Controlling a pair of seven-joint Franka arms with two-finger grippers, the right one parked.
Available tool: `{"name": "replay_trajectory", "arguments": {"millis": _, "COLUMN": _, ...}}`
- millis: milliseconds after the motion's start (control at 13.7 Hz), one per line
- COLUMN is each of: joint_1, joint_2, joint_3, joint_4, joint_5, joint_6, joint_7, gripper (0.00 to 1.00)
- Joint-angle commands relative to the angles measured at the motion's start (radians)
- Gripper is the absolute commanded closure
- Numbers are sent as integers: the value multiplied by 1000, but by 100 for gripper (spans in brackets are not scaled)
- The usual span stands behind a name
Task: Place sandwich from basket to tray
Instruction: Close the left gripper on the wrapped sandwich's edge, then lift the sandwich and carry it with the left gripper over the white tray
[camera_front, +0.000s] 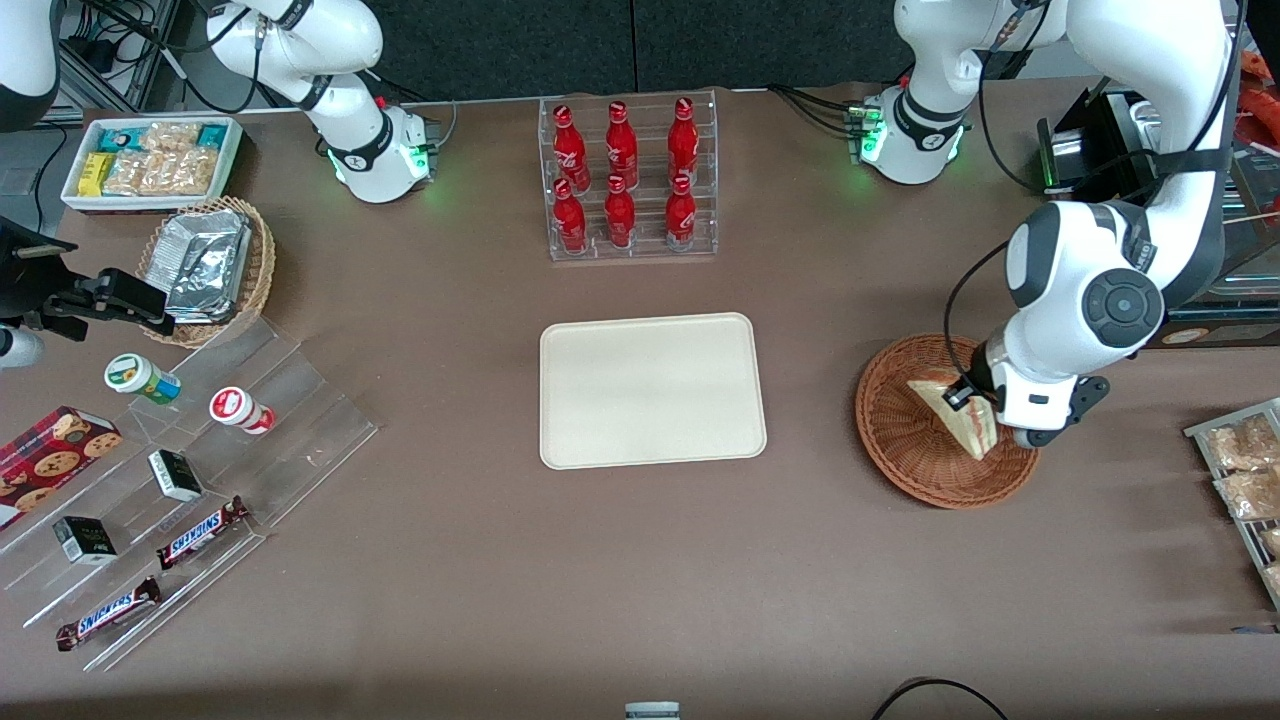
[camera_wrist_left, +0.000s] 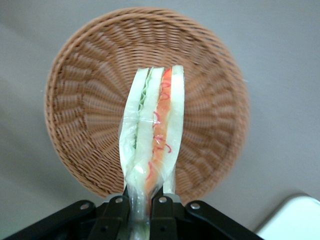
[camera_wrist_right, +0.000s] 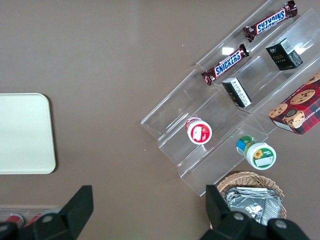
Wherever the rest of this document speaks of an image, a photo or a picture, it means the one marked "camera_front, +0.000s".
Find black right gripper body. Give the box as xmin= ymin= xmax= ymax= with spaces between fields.
xmin=0 ymin=215 xmax=79 ymax=331

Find triangle sandwich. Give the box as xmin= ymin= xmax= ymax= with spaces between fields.
xmin=907 ymin=372 xmax=999 ymax=461

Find brown round wicker basket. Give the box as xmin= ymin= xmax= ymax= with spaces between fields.
xmin=855 ymin=333 xmax=1043 ymax=511

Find light tan wicker basket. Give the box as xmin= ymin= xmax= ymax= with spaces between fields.
xmin=135 ymin=196 xmax=277 ymax=349

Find tray of packaged snacks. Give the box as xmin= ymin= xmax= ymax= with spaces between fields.
xmin=1183 ymin=398 xmax=1280 ymax=611

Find cream plastic tray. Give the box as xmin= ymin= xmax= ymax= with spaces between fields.
xmin=539 ymin=312 xmax=768 ymax=471

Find green lidded white cup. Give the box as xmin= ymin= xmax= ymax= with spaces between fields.
xmin=104 ymin=353 xmax=183 ymax=405

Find silver foil pouch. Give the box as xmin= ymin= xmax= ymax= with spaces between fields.
xmin=162 ymin=210 xmax=252 ymax=316
xmin=160 ymin=298 xmax=239 ymax=325

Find beige cracker pack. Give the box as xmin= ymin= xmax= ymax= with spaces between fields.
xmin=105 ymin=152 xmax=151 ymax=197
xmin=142 ymin=148 xmax=218 ymax=197
xmin=140 ymin=122 xmax=201 ymax=156

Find red lidded white cup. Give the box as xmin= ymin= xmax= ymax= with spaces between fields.
xmin=209 ymin=386 xmax=276 ymax=436

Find red tartan cookie box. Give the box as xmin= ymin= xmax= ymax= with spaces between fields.
xmin=0 ymin=405 xmax=123 ymax=531

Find small black box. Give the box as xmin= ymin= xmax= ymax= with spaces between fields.
xmin=52 ymin=516 xmax=119 ymax=566
xmin=147 ymin=449 xmax=204 ymax=503

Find white rectangular snack bin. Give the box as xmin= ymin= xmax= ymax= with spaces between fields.
xmin=60 ymin=116 xmax=244 ymax=214

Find clear acrylic stepped stand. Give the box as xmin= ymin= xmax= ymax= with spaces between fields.
xmin=0 ymin=315 xmax=379 ymax=673

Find Snickers chocolate bar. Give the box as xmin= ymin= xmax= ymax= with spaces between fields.
xmin=55 ymin=577 xmax=163 ymax=653
xmin=156 ymin=496 xmax=251 ymax=571

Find black countertop grill machine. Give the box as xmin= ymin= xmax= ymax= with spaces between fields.
xmin=1037 ymin=88 xmax=1280 ymax=349

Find clear acrylic bottle rack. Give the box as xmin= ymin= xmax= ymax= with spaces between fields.
xmin=538 ymin=88 xmax=719 ymax=263

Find red cola bottle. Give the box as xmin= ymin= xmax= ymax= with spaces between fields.
xmin=668 ymin=96 xmax=700 ymax=186
xmin=552 ymin=178 xmax=588 ymax=254
xmin=665 ymin=173 xmax=697 ymax=251
xmin=553 ymin=104 xmax=591 ymax=191
xmin=604 ymin=174 xmax=637 ymax=249
xmin=606 ymin=100 xmax=639 ymax=189

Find glass display case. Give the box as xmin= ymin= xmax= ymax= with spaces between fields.
xmin=1232 ymin=48 xmax=1280 ymax=216

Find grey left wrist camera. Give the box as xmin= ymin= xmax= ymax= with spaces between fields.
xmin=1010 ymin=375 xmax=1112 ymax=449

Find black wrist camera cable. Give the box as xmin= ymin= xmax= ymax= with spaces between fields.
xmin=943 ymin=0 xmax=1251 ymax=383

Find aluminium frame rack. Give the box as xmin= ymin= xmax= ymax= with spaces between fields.
xmin=58 ymin=0 xmax=186 ymax=116

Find black looped cable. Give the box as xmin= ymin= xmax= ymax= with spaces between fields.
xmin=870 ymin=677 xmax=1011 ymax=720

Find black arm base cables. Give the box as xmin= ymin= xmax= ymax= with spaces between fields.
xmin=768 ymin=84 xmax=867 ymax=137

